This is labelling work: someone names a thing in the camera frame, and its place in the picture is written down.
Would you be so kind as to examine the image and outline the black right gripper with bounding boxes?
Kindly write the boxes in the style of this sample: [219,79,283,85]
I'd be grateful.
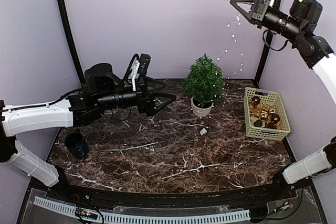
[230,0,306,41]

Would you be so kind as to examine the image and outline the fairy light string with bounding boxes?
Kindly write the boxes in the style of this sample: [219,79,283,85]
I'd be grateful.
[213,0,246,104]

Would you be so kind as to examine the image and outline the small green christmas tree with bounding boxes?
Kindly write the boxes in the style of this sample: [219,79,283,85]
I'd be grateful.
[182,54,225,118]

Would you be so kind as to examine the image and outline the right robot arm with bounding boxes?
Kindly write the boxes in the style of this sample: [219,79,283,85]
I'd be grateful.
[229,0,335,200]

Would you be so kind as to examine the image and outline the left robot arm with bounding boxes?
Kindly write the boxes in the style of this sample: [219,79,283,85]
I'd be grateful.
[1,63,176,201]

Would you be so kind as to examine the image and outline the dark blue cup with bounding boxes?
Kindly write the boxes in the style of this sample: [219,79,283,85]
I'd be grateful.
[65,130,89,159]

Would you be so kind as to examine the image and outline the beige perforated plastic basket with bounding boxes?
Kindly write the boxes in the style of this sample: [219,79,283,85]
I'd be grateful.
[244,87,291,141]

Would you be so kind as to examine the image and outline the gold tinsel garland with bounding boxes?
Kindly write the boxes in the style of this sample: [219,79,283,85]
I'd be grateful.
[249,102,281,130]

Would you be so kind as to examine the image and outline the gold bauble ornament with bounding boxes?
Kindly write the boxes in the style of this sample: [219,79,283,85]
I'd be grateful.
[259,111,268,120]

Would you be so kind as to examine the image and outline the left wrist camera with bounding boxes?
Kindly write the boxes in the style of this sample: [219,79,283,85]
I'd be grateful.
[138,54,151,76]

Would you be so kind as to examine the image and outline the right black frame post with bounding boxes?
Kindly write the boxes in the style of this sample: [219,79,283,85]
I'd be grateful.
[253,0,281,88]

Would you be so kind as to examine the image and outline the black frame post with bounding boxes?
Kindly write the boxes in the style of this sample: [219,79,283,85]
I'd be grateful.
[253,0,281,88]
[57,0,85,84]

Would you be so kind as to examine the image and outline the black front table rail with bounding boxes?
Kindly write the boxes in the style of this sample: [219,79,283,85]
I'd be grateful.
[50,165,298,209]

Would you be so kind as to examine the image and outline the grey slotted cable duct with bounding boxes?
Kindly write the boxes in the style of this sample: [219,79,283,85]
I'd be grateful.
[33,196,251,223]

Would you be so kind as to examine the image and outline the left black frame post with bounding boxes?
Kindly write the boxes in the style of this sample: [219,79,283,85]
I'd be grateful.
[57,0,85,84]

